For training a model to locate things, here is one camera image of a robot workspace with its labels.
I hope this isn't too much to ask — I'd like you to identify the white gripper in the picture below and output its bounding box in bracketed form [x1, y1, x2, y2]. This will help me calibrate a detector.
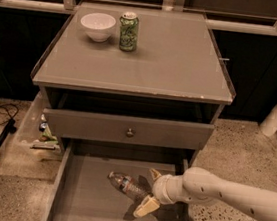
[133, 169, 191, 218]

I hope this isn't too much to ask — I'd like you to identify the clear plastic water bottle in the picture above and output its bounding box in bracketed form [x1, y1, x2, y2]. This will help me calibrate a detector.
[107, 172, 152, 202]

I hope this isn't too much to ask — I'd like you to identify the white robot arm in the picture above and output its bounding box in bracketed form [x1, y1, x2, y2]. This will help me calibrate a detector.
[133, 167, 277, 221]

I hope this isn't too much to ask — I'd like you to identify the grey top drawer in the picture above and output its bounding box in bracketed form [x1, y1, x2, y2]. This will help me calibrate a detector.
[43, 108, 214, 150]

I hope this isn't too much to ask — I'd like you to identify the brass drawer knob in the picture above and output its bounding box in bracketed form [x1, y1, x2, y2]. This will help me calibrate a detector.
[125, 129, 135, 138]

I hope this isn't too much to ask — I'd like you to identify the open grey middle drawer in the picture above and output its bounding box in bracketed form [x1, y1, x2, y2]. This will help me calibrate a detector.
[44, 140, 193, 221]

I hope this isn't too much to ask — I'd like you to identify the grey drawer cabinet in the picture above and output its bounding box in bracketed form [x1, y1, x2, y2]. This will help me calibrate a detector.
[32, 2, 235, 163]

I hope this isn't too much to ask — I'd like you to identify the clear plastic storage bin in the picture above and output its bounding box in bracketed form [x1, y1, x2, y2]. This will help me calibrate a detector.
[16, 93, 59, 151]

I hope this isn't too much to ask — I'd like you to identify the green soda can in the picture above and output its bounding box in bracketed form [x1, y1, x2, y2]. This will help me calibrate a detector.
[119, 11, 139, 52]

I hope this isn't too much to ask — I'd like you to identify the white ceramic bowl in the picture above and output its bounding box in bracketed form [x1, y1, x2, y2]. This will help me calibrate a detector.
[80, 12, 116, 42]

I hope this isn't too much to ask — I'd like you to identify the metal railing frame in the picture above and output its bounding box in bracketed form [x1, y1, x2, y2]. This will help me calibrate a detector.
[0, 0, 277, 42]

